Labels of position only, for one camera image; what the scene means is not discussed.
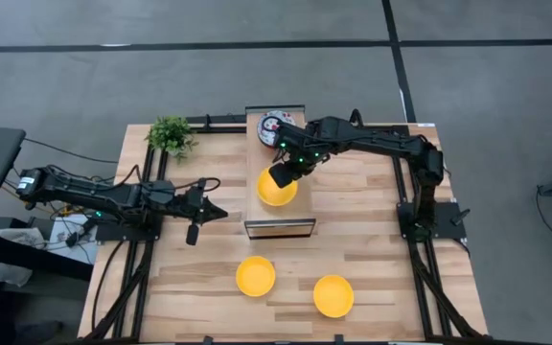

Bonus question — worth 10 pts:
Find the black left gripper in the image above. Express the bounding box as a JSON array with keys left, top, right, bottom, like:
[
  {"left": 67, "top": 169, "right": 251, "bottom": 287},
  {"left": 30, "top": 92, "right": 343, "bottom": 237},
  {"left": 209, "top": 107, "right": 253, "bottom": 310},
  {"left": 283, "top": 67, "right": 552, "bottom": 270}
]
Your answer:
[{"left": 172, "top": 176, "right": 230, "bottom": 247}]

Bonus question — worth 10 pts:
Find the yellow mini bowl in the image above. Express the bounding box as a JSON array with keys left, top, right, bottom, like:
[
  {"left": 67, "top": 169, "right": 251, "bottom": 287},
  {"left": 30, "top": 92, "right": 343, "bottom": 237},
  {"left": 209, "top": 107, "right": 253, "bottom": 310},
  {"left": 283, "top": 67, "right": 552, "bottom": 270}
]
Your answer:
[
  {"left": 235, "top": 255, "right": 277, "bottom": 298},
  {"left": 256, "top": 166, "right": 299, "bottom": 208},
  {"left": 311, "top": 273, "right": 356, "bottom": 319}
]

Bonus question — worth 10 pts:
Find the floral patterned mini bowl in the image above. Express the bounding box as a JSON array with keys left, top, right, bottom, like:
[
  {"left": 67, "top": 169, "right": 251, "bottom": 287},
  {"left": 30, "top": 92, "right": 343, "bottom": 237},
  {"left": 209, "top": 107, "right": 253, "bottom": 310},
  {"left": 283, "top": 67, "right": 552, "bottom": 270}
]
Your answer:
[{"left": 256, "top": 109, "right": 297, "bottom": 148}]

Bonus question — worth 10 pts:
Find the wooden tray box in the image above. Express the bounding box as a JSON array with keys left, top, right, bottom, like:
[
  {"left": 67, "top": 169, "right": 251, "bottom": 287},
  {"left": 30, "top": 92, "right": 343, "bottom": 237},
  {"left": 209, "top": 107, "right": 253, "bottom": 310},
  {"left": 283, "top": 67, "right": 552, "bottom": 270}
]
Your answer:
[{"left": 243, "top": 103, "right": 317, "bottom": 241}]

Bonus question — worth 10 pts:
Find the green plant in white pot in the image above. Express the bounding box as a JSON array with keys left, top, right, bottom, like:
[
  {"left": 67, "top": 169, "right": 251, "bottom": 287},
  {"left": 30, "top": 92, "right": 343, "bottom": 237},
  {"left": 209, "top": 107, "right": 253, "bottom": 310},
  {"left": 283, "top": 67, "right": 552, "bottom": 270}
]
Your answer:
[{"left": 144, "top": 114, "right": 199, "bottom": 164}]

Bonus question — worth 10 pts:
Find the black box with green light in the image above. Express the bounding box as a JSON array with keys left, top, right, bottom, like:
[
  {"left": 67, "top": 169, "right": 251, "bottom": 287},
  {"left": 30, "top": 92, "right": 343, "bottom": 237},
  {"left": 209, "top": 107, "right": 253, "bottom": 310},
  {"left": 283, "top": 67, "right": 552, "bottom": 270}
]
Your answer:
[{"left": 85, "top": 209, "right": 125, "bottom": 227}]

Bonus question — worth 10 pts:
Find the white paper box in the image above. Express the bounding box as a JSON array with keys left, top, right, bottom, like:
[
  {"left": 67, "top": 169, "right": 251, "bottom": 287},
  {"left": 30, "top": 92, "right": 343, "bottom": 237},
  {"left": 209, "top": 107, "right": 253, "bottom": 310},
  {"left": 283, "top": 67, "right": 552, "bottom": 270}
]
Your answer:
[{"left": 48, "top": 214, "right": 99, "bottom": 253}]

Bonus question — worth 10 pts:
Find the black clamp lever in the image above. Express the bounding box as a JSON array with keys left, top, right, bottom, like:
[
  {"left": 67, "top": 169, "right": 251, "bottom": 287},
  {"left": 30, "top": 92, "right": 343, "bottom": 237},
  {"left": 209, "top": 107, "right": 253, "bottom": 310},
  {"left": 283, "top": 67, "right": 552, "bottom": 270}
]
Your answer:
[{"left": 449, "top": 207, "right": 472, "bottom": 227}]

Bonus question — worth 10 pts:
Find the black desk beam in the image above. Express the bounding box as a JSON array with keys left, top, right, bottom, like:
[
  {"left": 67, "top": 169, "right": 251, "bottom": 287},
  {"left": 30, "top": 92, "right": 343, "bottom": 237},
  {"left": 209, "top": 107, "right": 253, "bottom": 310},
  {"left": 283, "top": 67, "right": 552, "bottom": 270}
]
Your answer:
[{"left": 0, "top": 228, "right": 95, "bottom": 283}]

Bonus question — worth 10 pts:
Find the white plastic bag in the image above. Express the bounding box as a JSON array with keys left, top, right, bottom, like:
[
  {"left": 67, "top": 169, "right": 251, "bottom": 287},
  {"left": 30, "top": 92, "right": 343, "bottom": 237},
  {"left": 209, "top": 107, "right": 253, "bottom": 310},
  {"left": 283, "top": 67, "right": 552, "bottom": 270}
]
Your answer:
[{"left": 0, "top": 227, "right": 47, "bottom": 288}]

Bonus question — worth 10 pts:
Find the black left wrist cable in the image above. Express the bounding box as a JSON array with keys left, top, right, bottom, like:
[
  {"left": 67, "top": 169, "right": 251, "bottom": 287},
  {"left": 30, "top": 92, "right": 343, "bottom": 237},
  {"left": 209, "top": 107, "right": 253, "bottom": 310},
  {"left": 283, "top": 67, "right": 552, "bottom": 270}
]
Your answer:
[{"left": 173, "top": 175, "right": 222, "bottom": 194}]

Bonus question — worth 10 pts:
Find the black aluminium table frame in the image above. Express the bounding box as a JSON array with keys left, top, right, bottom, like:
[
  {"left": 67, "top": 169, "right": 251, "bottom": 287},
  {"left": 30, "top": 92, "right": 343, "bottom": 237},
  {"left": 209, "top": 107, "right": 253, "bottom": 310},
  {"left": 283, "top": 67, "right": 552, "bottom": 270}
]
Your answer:
[{"left": 80, "top": 114, "right": 491, "bottom": 345}]

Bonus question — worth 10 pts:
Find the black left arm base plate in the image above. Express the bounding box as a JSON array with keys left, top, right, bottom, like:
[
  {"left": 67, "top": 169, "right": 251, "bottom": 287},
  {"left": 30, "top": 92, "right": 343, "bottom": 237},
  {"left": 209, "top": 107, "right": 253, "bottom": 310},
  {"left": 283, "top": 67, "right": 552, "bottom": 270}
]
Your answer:
[{"left": 94, "top": 210, "right": 166, "bottom": 242}]

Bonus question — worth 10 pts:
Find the long black cable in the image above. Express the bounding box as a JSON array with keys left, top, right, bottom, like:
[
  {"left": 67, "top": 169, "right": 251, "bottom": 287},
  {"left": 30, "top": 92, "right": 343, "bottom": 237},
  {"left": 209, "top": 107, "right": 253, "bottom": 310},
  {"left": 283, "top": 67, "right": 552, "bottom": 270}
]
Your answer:
[{"left": 23, "top": 137, "right": 120, "bottom": 166}]

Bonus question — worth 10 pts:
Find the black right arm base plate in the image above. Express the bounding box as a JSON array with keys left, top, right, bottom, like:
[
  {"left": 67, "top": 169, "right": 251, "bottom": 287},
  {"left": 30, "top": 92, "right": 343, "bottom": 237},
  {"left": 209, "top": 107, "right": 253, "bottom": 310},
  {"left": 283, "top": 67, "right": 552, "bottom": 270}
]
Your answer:
[{"left": 397, "top": 199, "right": 469, "bottom": 242}]

